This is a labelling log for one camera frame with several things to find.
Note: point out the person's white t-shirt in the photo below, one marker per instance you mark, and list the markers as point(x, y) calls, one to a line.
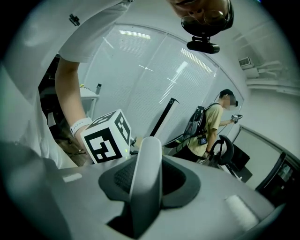
point(47, 35)

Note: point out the person's head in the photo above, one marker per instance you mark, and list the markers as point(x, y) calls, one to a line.
point(185, 8)

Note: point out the black computer monitor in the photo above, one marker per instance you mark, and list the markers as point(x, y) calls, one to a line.
point(241, 157)

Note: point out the white ceiling vent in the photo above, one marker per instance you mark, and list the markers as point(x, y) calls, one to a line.
point(245, 62)

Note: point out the white wristband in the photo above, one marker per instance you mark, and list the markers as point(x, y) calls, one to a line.
point(79, 126)

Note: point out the white ceiling pipes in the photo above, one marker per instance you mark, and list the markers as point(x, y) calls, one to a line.
point(269, 82)

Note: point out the black head camera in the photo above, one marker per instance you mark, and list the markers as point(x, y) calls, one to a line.
point(204, 47)

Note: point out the person's glasses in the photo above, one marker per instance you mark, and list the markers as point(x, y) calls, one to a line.
point(214, 17)

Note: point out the person's left forearm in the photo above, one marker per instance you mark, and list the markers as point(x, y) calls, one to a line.
point(68, 98)

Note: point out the white desk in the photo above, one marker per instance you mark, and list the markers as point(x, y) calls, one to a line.
point(87, 93)

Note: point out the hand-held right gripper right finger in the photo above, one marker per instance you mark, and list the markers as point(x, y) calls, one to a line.
point(206, 218)

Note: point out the black office chair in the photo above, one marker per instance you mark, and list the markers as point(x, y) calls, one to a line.
point(226, 150)

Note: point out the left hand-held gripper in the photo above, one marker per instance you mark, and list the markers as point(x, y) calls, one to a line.
point(103, 145)

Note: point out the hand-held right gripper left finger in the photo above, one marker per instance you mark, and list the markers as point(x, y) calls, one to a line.
point(82, 204)

